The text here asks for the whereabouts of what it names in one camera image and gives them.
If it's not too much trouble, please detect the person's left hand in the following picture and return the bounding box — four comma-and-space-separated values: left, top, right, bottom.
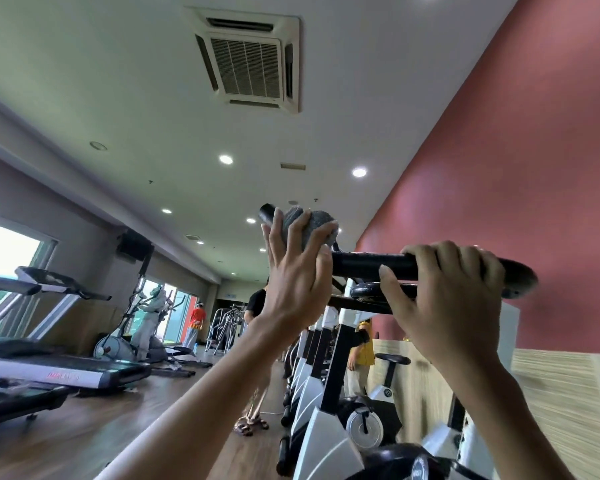
250, 207, 334, 341

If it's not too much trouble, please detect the person's right hand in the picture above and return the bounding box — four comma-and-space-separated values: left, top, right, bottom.
378, 241, 506, 368

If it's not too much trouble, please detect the black bike handlebar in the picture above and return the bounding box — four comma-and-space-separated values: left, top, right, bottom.
258, 203, 539, 300

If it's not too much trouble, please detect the grey cleaning cloth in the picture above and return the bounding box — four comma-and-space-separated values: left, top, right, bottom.
281, 207, 340, 251

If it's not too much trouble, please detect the person's right forearm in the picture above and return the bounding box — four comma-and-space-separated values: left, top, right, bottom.
429, 352, 577, 480

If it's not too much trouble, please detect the person's left forearm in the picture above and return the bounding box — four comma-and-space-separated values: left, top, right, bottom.
94, 325, 308, 480

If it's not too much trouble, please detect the row of white exercise bikes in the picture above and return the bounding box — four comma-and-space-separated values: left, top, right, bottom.
275, 307, 341, 445

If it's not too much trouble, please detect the grey metal gym machine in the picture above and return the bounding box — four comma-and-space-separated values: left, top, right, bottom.
204, 304, 247, 356

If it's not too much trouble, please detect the white upright bike with seat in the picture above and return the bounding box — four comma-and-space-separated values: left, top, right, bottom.
340, 353, 412, 450

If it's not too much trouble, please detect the glass window with door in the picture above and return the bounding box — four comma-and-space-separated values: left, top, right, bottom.
136, 277, 202, 346

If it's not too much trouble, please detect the black bike saddle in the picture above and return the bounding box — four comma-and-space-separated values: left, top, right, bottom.
347, 442, 491, 480

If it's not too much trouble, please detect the ceiling cassette air conditioner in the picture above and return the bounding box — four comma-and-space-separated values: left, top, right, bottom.
182, 7, 301, 114

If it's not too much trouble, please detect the elliptical trainer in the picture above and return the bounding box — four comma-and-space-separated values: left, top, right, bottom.
93, 275, 213, 379

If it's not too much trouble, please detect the grey treadmill with red print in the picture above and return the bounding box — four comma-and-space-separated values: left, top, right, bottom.
0, 267, 153, 395

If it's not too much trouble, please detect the large window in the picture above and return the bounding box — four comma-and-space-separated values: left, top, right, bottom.
0, 220, 59, 341

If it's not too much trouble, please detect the black treadmill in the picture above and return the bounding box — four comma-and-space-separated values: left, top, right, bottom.
0, 275, 73, 430

